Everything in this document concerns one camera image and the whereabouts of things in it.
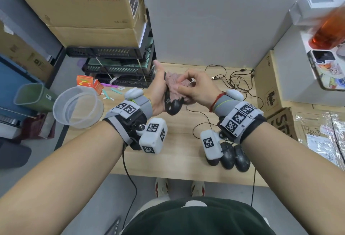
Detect person's right hand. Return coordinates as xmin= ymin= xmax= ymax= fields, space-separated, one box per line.
xmin=176 ymin=69 xmax=226 ymax=111

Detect person's left hand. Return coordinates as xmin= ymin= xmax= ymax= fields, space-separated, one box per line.
xmin=144 ymin=60 xmax=169 ymax=117

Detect pink fluffy wiping cloth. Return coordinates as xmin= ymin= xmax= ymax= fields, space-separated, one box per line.
xmin=165 ymin=71 xmax=195 ymax=105

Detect black computer mouse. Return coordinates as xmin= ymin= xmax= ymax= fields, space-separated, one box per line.
xmin=233 ymin=144 xmax=251 ymax=173
xmin=206 ymin=156 xmax=221 ymax=167
xmin=220 ymin=142 xmax=236 ymax=170
xmin=164 ymin=71 xmax=187 ymax=116

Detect tangle of black mouse cables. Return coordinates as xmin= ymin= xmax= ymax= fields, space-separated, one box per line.
xmin=188 ymin=64 xmax=265 ymax=146

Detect person's left forearm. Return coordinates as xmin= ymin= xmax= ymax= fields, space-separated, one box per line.
xmin=0 ymin=120 xmax=124 ymax=235

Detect person's right forearm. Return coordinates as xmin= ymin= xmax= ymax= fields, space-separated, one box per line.
xmin=241 ymin=121 xmax=345 ymax=235

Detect person's left shoe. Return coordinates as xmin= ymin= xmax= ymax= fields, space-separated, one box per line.
xmin=155 ymin=177 xmax=170 ymax=198

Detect person's beige trousers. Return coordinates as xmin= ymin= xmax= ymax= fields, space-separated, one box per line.
xmin=126 ymin=199 xmax=167 ymax=227

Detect person's dark shirt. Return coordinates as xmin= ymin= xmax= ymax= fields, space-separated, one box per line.
xmin=121 ymin=197 xmax=277 ymax=235

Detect grey left wrist sleeve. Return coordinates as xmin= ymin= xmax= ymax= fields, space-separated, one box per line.
xmin=134 ymin=96 xmax=153 ymax=119

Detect grey wrist sleeve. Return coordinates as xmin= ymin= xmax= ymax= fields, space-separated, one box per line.
xmin=134 ymin=96 xmax=153 ymax=119
xmin=214 ymin=94 xmax=239 ymax=117

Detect white left wrist puck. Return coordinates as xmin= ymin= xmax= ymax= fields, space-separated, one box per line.
xmin=124 ymin=87 xmax=144 ymax=100

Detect white wrist puck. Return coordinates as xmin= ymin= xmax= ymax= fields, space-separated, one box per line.
xmin=226 ymin=89 xmax=244 ymax=101
xmin=124 ymin=87 xmax=144 ymax=100

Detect grey right wrist sleeve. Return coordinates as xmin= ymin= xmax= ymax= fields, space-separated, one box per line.
xmin=214 ymin=94 xmax=239 ymax=117

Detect white right wrist puck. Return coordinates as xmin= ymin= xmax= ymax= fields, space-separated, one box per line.
xmin=226 ymin=89 xmax=244 ymax=101

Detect plain orange small box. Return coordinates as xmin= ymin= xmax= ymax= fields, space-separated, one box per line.
xmin=92 ymin=79 xmax=104 ymax=95

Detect small stamped cardboard box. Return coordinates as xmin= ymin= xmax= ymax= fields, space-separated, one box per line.
xmin=254 ymin=50 xmax=293 ymax=118

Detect black stacked tray rack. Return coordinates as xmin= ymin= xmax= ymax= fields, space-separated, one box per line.
xmin=66 ymin=10 xmax=157 ymax=89

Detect orange box with green print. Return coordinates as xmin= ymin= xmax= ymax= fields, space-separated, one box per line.
xmin=76 ymin=75 xmax=95 ymax=87

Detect plain cardboard box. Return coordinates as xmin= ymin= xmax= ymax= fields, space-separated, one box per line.
xmin=48 ymin=11 xmax=147 ymax=48

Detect large white box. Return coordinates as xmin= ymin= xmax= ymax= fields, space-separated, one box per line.
xmin=273 ymin=24 xmax=345 ymax=107

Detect clear plastic basin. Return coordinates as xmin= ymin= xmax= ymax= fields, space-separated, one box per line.
xmin=52 ymin=86 xmax=104 ymax=129

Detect white chest device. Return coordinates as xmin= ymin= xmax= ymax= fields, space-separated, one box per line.
xmin=181 ymin=200 xmax=207 ymax=208

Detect cardboard box with black logo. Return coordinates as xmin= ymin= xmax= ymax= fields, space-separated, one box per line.
xmin=267 ymin=107 xmax=345 ymax=171

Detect dark red bag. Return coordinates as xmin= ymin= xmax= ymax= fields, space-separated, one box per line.
xmin=20 ymin=112 xmax=56 ymax=140

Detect phone with colourful case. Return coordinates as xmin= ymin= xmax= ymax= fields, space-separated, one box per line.
xmin=307 ymin=49 xmax=345 ymax=92

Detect green trash bin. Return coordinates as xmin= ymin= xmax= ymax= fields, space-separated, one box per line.
xmin=13 ymin=82 xmax=59 ymax=113

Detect small white boxes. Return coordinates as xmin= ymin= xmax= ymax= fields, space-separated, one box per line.
xmin=289 ymin=0 xmax=345 ymax=26

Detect large stamped cardboard box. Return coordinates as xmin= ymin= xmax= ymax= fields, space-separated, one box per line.
xmin=4 ymin=0 xmax=146 ymax=30

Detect orange bottle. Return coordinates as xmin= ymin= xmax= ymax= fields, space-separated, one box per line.
xmin=308 ymin=8 xmax=345 ymax=51

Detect cardboard box with small prints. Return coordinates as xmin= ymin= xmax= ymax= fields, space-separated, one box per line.
xmin=0 ymin=21 xmax=54 ymax=81

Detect blue panel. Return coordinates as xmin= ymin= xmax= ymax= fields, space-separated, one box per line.
xmin=0 ymin=54 xmax=41 ymax=114

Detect grey slatted panel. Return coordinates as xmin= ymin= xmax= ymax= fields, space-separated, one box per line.
xmin=0 ymin=113 xmax=21 ymax=127

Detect dark grey padded seat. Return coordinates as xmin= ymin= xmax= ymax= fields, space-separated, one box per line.
xmin=0 ymin=139 xmax=32 ymax=169

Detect red string bracelet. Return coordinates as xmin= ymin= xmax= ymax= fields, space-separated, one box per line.
xmin=209 ymin=91 xmax=226 ymax=113

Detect left wrist camera rig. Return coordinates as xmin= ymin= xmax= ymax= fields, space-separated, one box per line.
xmin=102 ymin=100 xmax=168 ymax=154

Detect black left rig cable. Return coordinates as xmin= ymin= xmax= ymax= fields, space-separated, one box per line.
xmin=122 ymin=144 xmax=138 ymax=230

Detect black rig cable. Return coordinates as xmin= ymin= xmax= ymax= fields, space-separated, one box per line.
xmin=122 ymin=144 xmax=138 ymax=230
xmin=251 ymin=168 xmax=257 ymax=207

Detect black right rig cable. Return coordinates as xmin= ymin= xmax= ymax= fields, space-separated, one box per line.
xmin=251 ymin=168 xmax=257 ymax=207

